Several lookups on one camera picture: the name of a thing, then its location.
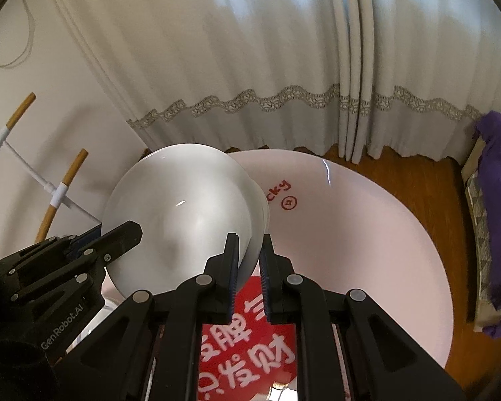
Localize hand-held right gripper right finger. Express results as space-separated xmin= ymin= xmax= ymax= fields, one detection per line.
xmin=260 ymin=234 xmax=464 ymax=401

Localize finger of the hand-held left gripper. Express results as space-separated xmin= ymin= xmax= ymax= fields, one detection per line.
xmin=0 ymin=225 xmax=103 ymax=276
xmin=69 ymin=221 xmax=145 ymax=274

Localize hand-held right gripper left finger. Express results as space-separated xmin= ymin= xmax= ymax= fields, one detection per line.
xmin=56 ymin=233 xmax=239 ymax=401

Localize white bowl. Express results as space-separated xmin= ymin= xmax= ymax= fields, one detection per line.
xmin=229 ymin=156 xmax=272 ymax=278
xmin=102 ymin=144 xmax=253 ymax=297

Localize pink round tablecloth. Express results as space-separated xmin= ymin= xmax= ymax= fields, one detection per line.
xmin=102 ymin=148 xmax=454 ymax=401

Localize wooden rack white joints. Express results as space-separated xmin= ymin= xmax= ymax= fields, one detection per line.
xmin=0 ymin=92 xmax=105 ymax=243

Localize beige curtain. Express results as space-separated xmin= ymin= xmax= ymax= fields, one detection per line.
xmin=342 ymin=0 xmax=501 ymax=163
xmin=42 ymin=0 xmax=353 ymax=163

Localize patterned seat cushion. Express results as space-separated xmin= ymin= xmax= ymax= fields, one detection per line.
xmin=461 ymin=134 xmax=501 ymax=331

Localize white air conditioner cable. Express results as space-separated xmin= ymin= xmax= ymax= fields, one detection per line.
xmin=0 ymin=0 xmax=38 ymax=68

